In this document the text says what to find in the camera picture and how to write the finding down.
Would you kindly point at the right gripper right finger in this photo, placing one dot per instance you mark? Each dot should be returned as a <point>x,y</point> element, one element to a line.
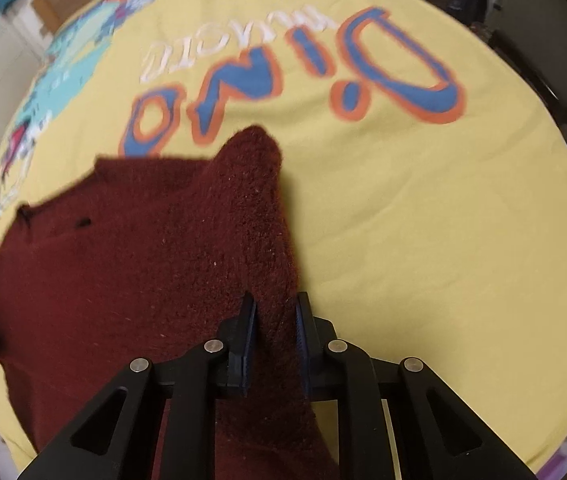
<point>396,420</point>

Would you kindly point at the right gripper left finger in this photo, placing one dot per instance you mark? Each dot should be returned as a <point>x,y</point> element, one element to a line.
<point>155,420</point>

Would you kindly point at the dark red knit sweater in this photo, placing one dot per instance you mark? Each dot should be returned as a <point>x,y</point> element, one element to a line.
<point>145,257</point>

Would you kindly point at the yellow dino print bedsheet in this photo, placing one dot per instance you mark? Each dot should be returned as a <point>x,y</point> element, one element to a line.
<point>424,184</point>

